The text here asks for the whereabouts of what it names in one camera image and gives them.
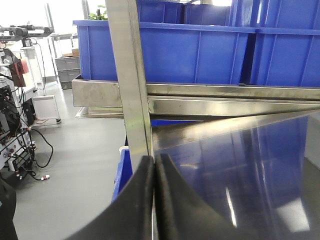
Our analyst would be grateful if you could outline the stainless steel shelf rack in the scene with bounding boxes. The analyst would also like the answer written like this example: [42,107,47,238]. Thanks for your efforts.
[72,0,320,170]

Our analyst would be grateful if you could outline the blue bin below table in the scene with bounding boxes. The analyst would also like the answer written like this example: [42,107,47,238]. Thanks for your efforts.
[111,146,133,202]

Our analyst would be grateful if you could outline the blue plastic bin right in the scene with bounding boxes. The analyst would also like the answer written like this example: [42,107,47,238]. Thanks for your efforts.
[249,0,320,87]

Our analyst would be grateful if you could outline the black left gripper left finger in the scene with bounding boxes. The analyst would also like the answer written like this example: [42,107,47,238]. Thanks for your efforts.
[67,156,154,240]

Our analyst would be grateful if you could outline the blue plastic bin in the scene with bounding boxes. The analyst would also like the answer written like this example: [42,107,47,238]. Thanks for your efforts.
[73,20,255,85]
[249,0,320,87]

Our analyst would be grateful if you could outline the robot equipment with cables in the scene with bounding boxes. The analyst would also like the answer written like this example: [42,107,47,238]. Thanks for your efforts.
[0,25,54,181]

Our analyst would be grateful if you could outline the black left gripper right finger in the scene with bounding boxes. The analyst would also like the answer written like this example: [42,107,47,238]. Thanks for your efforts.
[155,153,256,240]

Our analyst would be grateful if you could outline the gray storage crates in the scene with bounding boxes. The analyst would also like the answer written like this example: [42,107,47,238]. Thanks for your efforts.
[55,56,81,90]

